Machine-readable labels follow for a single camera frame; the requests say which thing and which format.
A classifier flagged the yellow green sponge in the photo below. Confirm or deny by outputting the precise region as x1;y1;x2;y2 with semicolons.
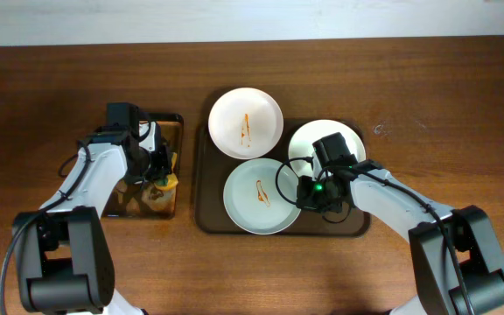
152;152;179;191

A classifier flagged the white plate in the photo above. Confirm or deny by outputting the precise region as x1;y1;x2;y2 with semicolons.
207;87;284;160
288;120;367;162

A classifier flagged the pale blue plate front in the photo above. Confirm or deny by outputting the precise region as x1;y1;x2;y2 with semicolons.
223;158;300;235

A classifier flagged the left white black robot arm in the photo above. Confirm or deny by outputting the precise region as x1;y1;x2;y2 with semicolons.
0;102;172;314

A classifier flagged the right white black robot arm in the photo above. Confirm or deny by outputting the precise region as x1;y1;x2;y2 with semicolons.
296;133;504;315

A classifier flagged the small tray with soapy water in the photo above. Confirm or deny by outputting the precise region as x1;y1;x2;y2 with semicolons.
102;113;184;220

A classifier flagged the large brown serving tray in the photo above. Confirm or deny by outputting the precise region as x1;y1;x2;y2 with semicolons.
193;123;371;238

